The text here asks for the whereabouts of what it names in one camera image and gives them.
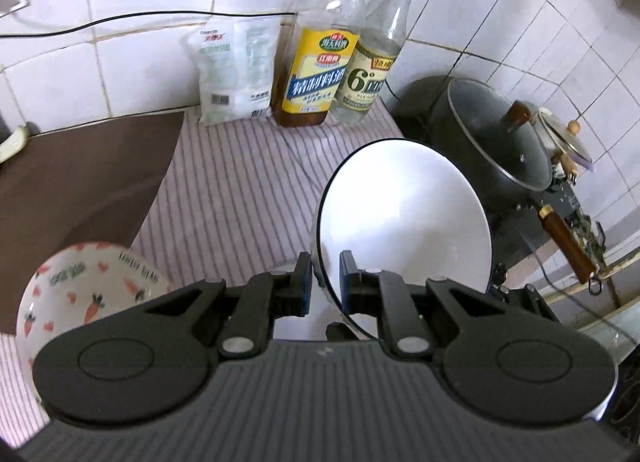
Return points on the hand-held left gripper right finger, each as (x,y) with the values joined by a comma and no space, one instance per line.
(346,284)

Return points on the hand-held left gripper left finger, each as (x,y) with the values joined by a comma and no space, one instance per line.
(303,284)

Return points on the white ribbed bowl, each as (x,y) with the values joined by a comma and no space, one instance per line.
(405,212)

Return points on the white bowl with carrot print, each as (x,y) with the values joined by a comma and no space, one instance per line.
(85,282)

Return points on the striped purple cloth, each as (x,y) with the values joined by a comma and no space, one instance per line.
(240,192)

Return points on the dark cooking pot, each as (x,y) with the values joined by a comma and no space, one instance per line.
(430,117)

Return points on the glass lid with wooden knob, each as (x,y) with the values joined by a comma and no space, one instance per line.
(495,137)

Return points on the clear vinegar bottle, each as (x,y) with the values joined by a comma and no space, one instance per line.
(372,72)

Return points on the yellow label cooking wine bottle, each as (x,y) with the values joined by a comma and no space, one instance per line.
(315,67)

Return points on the white salt bag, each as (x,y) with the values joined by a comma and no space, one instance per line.
(235,72)

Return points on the brown mat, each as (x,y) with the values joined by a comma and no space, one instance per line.
(75,182)

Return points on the small white pot with lid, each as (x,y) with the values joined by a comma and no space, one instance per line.
(560,135)

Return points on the tan pole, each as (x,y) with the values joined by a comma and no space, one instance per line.
(615,269)

